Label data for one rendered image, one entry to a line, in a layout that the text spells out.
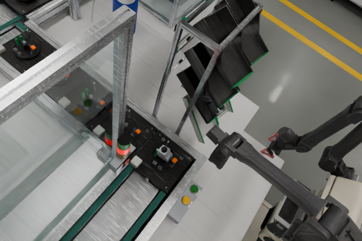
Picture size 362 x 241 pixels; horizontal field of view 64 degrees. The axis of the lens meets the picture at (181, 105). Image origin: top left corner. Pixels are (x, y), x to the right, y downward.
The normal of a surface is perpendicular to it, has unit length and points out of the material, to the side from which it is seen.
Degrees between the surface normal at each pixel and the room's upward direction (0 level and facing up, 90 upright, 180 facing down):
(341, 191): 42
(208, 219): 0
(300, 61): 0
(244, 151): 24
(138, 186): 0
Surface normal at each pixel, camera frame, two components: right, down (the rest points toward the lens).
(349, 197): -0.37, -0.76
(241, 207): 0.21, -0.48
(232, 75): 0.48, -0.14
